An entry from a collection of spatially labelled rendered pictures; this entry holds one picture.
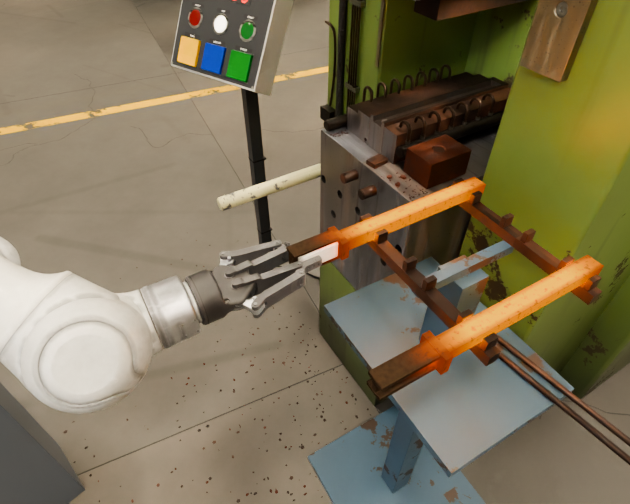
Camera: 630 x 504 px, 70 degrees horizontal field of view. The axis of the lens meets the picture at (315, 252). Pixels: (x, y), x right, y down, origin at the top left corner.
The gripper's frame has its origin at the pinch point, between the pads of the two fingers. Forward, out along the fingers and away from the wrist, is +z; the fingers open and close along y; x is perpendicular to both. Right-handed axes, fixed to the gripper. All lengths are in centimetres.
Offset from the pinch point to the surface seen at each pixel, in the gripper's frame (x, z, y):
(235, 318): -102, 4, -73
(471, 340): 1.2, 8.4, 25.4
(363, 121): -5, 37, -39
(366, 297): -26.1, 16.1, -5.0
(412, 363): 1.6, -0.5, 24.4
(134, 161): -103, -1, -215
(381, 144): -7.8, 37.1, -31.0
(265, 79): -5, 26, -72
